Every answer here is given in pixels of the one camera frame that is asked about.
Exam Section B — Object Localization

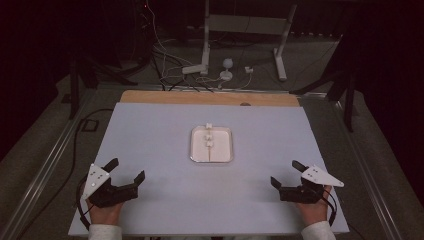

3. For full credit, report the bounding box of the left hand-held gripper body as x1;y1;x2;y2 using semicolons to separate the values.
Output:
82;163;139;208

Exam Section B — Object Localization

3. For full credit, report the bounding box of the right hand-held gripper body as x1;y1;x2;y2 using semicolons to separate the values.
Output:
279;164;345;204

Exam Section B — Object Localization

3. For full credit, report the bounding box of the white square tray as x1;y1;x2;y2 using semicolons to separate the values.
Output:
189;125;234;164

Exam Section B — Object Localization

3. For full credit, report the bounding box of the person's right hand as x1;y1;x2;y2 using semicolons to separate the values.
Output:
296;186;333;227

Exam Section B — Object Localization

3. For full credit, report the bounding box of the person's left hand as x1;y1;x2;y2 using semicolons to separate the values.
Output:
86;199;124;226

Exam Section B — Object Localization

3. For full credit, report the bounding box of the pale blue table mat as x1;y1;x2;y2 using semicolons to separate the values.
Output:
68;102;350;236

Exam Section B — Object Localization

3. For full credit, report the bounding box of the black tripod stand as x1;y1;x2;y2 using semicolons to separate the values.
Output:
289;33;356;133
68;53;138;120

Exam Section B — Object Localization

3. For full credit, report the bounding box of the white round desk lamp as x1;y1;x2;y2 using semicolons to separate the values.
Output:
219;58;234;82

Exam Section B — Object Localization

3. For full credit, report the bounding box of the white metal stand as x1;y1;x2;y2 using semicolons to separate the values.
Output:
200;0;298;82

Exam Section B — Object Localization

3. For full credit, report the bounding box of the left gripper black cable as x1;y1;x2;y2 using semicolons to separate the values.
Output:
75;175;93;232

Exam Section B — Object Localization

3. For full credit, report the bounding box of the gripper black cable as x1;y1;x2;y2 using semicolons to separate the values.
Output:
75;175;93;232
320;195;338;228

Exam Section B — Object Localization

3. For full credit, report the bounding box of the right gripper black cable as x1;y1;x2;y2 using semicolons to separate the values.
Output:
320;195;338;228

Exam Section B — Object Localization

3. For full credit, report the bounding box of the black floor cable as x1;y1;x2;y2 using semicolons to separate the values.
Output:
15;108;114;239

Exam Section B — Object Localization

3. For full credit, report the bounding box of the black square floor frame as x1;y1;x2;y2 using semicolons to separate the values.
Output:
81;119;100;133

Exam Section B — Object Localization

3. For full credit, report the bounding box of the metal floor rail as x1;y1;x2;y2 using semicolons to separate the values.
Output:
333;99;405;240
0;88;98;240

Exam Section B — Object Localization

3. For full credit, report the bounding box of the white floor cable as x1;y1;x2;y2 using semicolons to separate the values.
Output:
146;0;223;91

